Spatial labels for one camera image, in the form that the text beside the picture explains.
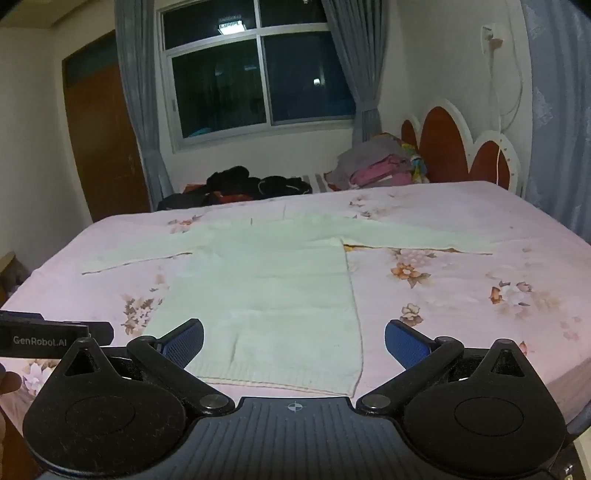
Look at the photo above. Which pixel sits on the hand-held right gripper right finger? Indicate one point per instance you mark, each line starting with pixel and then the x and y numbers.
pixel 405 344

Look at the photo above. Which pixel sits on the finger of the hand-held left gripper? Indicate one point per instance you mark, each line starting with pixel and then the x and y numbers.
pixel 101 333

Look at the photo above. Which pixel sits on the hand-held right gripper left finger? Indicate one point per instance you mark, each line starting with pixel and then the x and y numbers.
pixel 183 344

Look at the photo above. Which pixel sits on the white knitted sweater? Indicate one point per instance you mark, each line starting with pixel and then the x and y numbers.
pixel 272 286

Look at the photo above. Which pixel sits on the pile of black clothes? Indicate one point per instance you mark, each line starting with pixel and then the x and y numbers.
pixel 272 184

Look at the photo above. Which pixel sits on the pile of pink grey clothes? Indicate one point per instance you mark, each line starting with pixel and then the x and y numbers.
pixel 364 154

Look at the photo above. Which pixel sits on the person's left hand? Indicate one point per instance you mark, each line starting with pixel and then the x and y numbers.
pixel 9 384

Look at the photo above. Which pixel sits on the brown wooden furniture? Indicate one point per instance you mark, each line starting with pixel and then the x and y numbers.
pixel 11 277

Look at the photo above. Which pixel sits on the pink floral bed sheet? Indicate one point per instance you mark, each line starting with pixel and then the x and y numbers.
pixel 461 300

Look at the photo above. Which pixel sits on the black bag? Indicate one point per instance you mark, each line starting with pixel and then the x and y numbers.
pixel 178 201

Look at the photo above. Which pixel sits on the red garment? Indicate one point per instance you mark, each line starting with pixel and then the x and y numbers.
pixel 228 198

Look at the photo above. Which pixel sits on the pink folded garment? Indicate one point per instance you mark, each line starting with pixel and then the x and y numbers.
pixel 381 170

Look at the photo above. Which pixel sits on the colourful patterned cloth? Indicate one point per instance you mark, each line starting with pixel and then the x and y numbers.
pixel 418 166

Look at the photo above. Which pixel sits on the grey striped cloth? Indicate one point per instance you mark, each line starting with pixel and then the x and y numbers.
pixel 318 181

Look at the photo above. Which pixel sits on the brown wooden door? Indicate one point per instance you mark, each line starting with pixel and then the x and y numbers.
pixel 101 138

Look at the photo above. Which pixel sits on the red and white headboard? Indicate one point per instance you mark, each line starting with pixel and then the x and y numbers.
pixel 443 143

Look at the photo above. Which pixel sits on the grey blue curtain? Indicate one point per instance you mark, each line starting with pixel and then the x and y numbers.
pixel 360 83
pixel 138 92

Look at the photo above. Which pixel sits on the white framed window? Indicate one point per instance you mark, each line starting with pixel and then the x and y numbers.
pixel 217 87

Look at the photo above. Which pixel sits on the blue patterned drape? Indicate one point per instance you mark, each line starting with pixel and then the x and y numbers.
pixel 563 115

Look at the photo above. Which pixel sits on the white wall charger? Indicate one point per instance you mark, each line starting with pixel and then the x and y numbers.
pixel 490 37

